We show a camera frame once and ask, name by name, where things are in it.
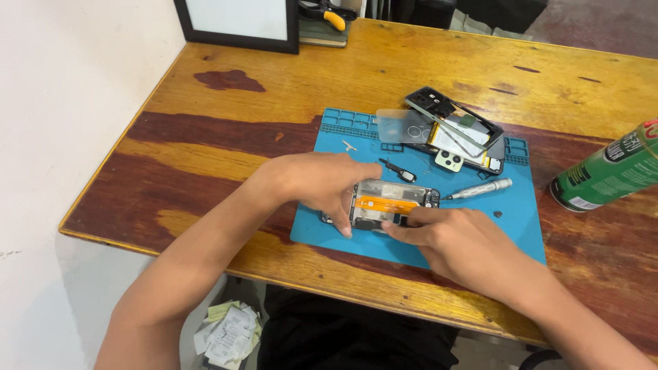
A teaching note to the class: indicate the black curved stool part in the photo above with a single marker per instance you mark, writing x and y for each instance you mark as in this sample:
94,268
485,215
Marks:
537,358

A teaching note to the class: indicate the black framed white board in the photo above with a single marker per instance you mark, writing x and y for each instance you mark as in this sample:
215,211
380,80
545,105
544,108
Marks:
236,20

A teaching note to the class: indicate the silver precision screwdriver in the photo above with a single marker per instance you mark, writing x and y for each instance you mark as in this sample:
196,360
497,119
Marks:
478,189

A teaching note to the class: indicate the pile of paper slips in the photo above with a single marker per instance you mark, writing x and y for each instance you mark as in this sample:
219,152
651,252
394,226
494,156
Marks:
229,334

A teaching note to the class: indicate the phone with orange flex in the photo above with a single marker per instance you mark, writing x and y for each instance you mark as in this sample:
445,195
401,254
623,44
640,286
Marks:
390,198

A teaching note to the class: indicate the grey-green notebook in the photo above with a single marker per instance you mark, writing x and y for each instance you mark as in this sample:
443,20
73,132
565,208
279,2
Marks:
321,36

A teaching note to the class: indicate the person's right hand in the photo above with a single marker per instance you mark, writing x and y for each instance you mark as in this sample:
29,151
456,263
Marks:
462,246

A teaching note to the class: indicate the cream camera lens cover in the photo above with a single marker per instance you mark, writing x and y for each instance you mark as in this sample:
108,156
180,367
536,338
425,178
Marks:
449,161

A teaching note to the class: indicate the black plastic cover piece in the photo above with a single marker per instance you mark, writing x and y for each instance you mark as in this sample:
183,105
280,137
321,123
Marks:
401,171

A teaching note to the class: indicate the person's left hand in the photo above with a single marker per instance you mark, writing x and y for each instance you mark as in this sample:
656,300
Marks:
313,177

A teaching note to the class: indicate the clear plastic sheet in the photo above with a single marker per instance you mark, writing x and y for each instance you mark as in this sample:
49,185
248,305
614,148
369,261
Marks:
398,126

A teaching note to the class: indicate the green spray can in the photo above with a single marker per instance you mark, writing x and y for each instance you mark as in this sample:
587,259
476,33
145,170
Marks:
606,172

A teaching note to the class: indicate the blue silicone repair mat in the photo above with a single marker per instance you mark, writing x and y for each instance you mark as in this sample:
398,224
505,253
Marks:
478,231

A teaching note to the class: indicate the opened phone with white battery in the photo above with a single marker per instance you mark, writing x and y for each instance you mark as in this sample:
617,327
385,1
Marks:
452,146

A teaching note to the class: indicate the small silver metal bracket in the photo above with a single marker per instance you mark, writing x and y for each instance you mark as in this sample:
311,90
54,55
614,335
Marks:
349,146

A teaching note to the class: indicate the person's black clothing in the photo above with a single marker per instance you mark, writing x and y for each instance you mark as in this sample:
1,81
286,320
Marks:
349,339

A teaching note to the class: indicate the black phone middle frame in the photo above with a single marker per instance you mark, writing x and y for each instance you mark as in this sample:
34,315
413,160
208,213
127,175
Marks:
488,126

